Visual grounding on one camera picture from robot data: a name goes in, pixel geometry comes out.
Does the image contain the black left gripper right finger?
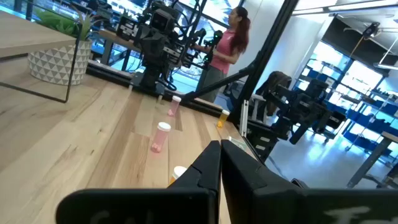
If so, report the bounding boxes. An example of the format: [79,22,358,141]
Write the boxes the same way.
[220,139,398,224]

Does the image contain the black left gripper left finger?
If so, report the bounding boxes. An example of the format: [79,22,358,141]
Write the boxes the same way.
[55,139,222,224]

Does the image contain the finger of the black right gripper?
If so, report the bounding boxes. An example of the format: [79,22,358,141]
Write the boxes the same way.
[136,30,154,62]
[152,32,172,67]

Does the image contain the orange pill bottle white cap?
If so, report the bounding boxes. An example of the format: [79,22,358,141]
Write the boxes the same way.
[169,166,188,187]
[216,109,231,129]

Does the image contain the pink pill bottle white cap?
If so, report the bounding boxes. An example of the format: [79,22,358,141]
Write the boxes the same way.
[150,121,172,154]
[167,95,182,118]

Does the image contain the wooden workbench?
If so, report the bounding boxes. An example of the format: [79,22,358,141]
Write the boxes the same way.
[98,29,144,74]

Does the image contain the person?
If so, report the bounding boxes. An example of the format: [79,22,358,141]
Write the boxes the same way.
[191,6,252,103]

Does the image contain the grey workshop table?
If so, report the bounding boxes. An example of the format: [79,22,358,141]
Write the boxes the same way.
[346,130,398,190]

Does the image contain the potted plant triangle-patterned pot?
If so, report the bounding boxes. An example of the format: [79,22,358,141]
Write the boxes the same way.
[27,7,94,86]

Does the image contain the shelving with blue bins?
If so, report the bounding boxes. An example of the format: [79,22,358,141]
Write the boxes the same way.
[295,40,398,156]

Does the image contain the black control box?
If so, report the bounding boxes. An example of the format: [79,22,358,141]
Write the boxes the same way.
[247,119,280,162]

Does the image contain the chair with dark jacket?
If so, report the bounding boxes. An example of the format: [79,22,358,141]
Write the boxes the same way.
[254,70,293,118]

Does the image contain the ceiling light strip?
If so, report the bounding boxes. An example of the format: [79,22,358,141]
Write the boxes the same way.
[292,0,398,16]

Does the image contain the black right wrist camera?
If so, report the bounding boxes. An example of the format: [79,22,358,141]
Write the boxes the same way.
[148,7,178,35]

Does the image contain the wooden shelf black metal frame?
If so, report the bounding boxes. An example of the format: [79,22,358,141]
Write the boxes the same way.
[0,11,83,104]

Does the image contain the silver aluminium extrusion post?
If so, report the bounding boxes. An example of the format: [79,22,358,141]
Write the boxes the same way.
[238,98,250,138]

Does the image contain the black ceiling cable reel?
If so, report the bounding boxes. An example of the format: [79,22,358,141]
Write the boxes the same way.
[360,21,382,40]

